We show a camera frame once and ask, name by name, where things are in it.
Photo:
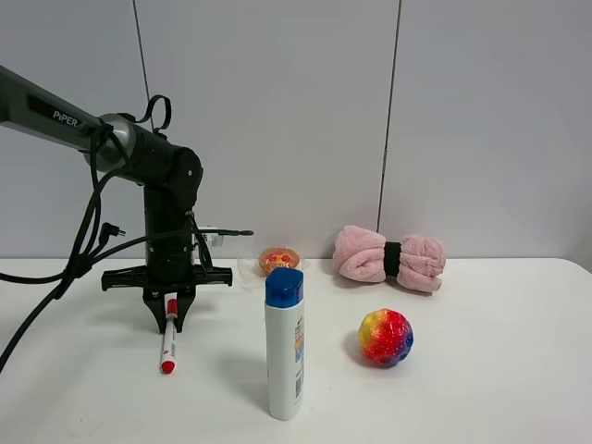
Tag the rainbow coloured spiky ball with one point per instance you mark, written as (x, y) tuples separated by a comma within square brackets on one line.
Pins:
[(385, 337)]

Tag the black band around towel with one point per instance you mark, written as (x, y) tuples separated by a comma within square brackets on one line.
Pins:
[(392, 258)]

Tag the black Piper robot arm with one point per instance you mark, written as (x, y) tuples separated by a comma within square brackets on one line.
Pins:
[(170, 175)]

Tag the wrapped orange cupcake toy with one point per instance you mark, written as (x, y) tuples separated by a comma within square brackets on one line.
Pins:
[(253, 271)]

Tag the rolled pink towel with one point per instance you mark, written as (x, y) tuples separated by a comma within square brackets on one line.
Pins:
[(359, 255)]

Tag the red and white marker pen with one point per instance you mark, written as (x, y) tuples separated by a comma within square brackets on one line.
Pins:
[(168, 360)]

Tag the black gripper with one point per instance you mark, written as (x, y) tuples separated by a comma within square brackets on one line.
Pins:
[(169, 267)]

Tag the white bottle with blue cap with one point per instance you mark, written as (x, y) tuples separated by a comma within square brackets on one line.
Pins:
[(284, 335)]

